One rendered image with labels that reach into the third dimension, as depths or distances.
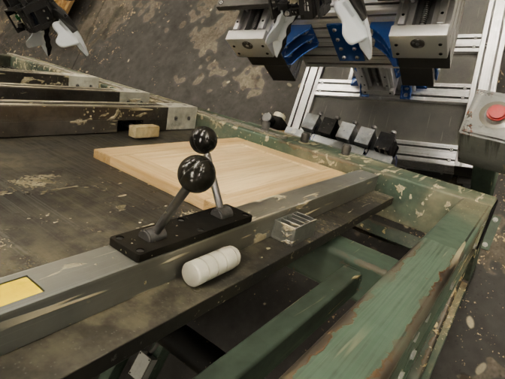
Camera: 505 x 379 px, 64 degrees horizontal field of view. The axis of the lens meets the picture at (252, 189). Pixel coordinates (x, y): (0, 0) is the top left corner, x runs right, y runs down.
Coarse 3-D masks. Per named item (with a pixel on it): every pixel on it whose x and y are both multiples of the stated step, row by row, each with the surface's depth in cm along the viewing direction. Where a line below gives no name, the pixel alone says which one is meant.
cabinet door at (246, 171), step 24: (168, 144) 99; (216, 144) 108; (240, 144) 115; (120, 168) 80; (144, 168) 78; (168, 168) 82; (216, 168) 88; (240, 168) 91; (264, 168) 95; (288, 168) 99; (312, 168) 103; (168, 192) 73; (240, 192) 75; (264, 192) 78
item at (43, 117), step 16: (0, 112) 84; (16, 112) 87; (32, 112) 89; (48, 112) 92; (64, 112) 95; (80, 112) 98; (96, 112) 102; (112, 112) 106; (128, 112) 109; (144, 112) 114; (160, 112) 119; (176, 112) 123; (192, 112) 129; (0, 128) 85; (16, 128) 88; (32, 128) 90; (48, 128) 93; (64, 128) 96; (80, 128) 100; (96, 128) 103; (112, 128) 107; (128, 128) 115; (160, 128) 120; (176, 128) 126; (192, 128) 131
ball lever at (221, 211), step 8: (200, 128) 54; (208, 128) 54; (192, 136) 54; (200, 136) 53; (208, 136) 53; (216, 136) 55; (192, 144) 54; (200, 144) 53; (208, 144) 53; (200, 152) 54; (208, 152) 54; (216, 184) 55; (216, 192) 54; (216, 200) 55; (216, 208) 54; (224, 208) 54; (216, 216) 54; (224, 216) 54; (232, 216) 55
